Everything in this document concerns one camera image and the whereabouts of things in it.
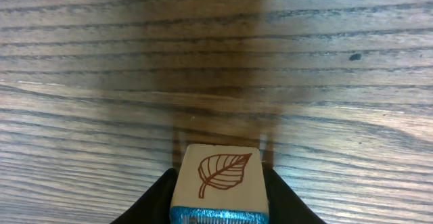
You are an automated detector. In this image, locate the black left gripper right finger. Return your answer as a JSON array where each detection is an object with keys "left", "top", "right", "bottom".
[{"left": 263, "top": 168, "right": 325, "bottom": 224}]

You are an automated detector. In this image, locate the wooden block with E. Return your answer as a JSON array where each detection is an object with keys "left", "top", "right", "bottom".
[{"left": 170, "top": 144, "right": 269, "bottom": 224}]

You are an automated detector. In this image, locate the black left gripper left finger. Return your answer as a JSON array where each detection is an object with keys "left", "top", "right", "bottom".
[{"left": 110, "top": 168, "right": 178, "bottom": 224}]

